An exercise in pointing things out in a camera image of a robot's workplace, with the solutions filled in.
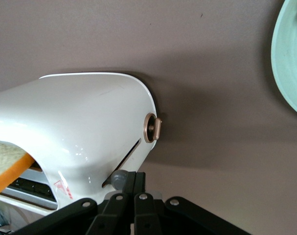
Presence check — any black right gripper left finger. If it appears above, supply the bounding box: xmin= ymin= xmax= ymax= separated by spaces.
xmin=12 ymin=171 xmax=137 ymax=235

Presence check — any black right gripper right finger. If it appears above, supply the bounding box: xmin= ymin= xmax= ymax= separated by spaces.
xmin=135 ymin=172 xmax=251 ymax=235

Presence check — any grey toaster lever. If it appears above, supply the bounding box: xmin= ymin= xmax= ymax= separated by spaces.
xmin=110 ymin=170 xmax=129 ymax=190

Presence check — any copper toaster dial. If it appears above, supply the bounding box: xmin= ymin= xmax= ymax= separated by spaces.
xmin=143 ymin=113 xmax=163 ymax=143

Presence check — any white toaster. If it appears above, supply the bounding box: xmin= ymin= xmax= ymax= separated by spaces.
xmin=0 ymin=72 xmax=163 ymax=217

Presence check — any brown table cover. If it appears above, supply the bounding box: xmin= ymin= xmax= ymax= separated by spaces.
xmin=0 ymin=0 xmax=297 ymax=235

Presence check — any bread slice with orange crust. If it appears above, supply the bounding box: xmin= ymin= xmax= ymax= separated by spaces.
xmin=0 ymin=139 xmax=34 ymax=198

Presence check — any green plate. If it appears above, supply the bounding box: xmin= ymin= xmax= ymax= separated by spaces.
xmin=271 ymin=0 xmax=297 ymax=116

